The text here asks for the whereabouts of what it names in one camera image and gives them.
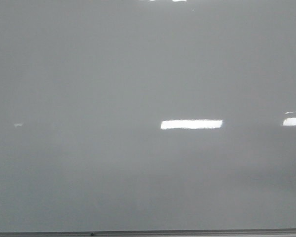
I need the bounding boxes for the white glossy whiteboard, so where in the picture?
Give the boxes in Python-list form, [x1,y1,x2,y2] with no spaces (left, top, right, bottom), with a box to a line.
[0,0,296,232]

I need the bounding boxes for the grey aluminium whiteboard frame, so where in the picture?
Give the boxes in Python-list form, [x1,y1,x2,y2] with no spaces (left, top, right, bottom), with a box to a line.
[0,228,296,237]

